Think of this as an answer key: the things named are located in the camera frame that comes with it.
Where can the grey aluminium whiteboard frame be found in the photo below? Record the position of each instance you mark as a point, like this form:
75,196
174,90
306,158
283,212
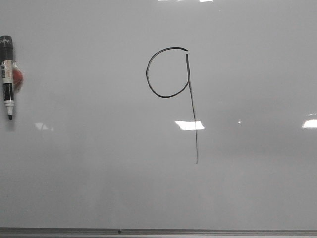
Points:
15,232

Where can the black whiteboard marker pen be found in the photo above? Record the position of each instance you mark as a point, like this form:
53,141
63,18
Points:
11,75

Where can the white glossy whiteboard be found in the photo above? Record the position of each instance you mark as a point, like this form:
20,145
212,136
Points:
175,114

